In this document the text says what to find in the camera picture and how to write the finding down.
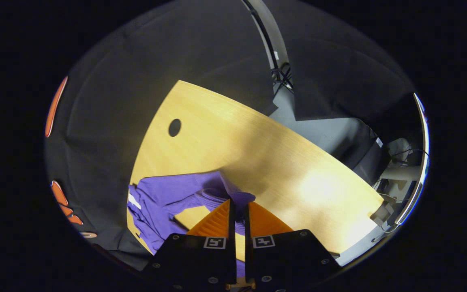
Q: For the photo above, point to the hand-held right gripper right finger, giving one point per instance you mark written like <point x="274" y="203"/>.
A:
<point x="249" y="251"/>

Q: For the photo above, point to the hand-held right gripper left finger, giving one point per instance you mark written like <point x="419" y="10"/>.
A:
<point x="232" y="251"/>

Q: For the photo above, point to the purple shirt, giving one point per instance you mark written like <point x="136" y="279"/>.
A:
<point x="168" y="194"/>

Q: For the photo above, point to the small grey box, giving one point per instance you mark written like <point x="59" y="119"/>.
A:
<point x="383" y="211"/>

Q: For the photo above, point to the black box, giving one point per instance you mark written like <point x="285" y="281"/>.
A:
<point x="369" y="162"/>

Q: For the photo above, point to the white object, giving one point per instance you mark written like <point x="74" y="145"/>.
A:
<point x="399" y="147"/>

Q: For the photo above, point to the black backdrop cloth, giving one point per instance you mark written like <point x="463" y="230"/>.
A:
<point x="116" y="81"/>

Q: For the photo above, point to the white metal pole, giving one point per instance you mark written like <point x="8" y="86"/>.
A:
<point x="272" y="38"/>

